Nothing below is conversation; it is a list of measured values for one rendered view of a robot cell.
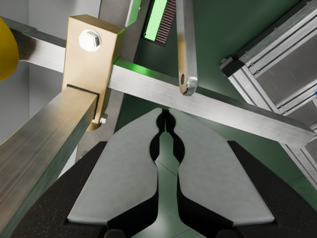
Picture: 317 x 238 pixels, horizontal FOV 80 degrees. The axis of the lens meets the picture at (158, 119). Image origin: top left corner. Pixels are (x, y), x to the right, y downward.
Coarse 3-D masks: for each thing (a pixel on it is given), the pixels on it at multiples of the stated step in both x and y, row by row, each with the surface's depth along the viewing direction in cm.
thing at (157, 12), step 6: (156, 0) 31; (162, 0) 31; (156, 6) 32; (162, 6) 32; (156, 12) 32; (162, 12) 32; (150, 18) 33; (156, 18) 33; (150, 24) 33; (156, 24) 33; (150, 30) 34; (156, 30) 34; (150, 36) 34
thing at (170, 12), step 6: (168, 0) 31; (174, 0) 31; (168, 6) 32; (174, 6) 32; (168, 12) 32; (174, 12) 32; (162, 18) 33; (168, 18) 33; (162, 24) 33; (168, 24) 33; (162, 30) 34; (168, 30) 34; (162, 36) 34; (162, 42) 35
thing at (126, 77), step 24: (24, 24) 22; (24, 48) 21; (48, 48) 21; (120, 72) 22; (144, 72) 23; (144, 96) 24; (168, 96) 24; (192, 96) 24; (216, 96) 25; (216, 120) 25; (240, 120) 25; (264, 120) 25; (288, 120) 27; (288, 144) 27
